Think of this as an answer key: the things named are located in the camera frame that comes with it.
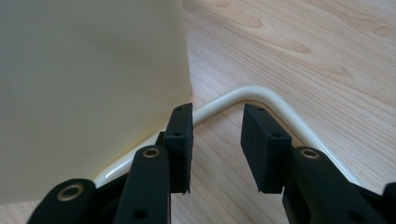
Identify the cream plastic bin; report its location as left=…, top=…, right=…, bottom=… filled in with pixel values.
left=0, top=0, right=192, bottom=205

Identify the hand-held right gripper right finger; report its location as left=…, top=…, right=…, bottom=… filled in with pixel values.
left=240, top=104, right=293, bottom=194

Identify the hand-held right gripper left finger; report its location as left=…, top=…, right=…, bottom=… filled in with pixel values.
left=163, top=103, right=194, bottom=194

